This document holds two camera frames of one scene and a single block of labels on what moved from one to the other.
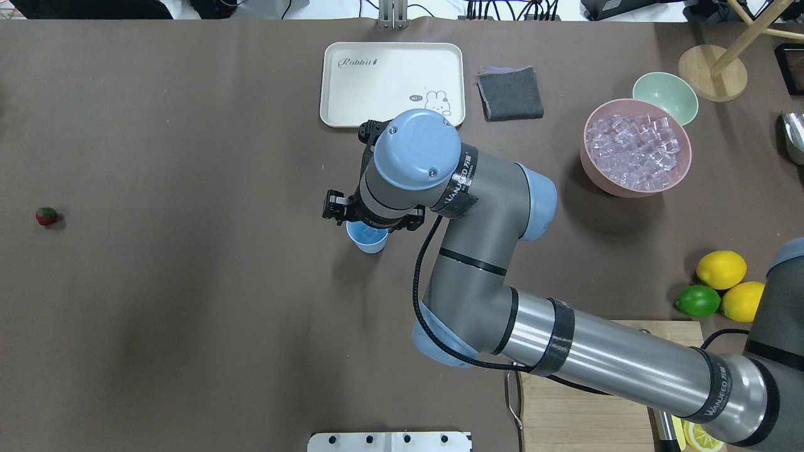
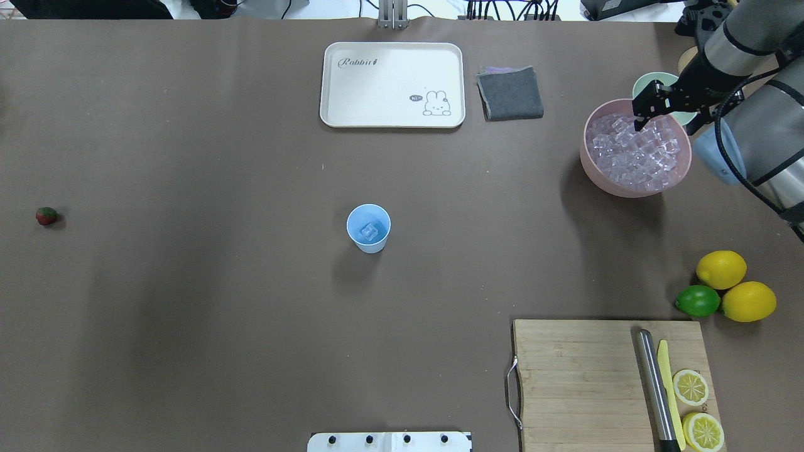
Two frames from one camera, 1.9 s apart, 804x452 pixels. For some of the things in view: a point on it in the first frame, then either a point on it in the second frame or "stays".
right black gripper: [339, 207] to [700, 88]
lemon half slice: [699, 439] stays
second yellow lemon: [740, 301] stays
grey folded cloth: [507, 93] stays
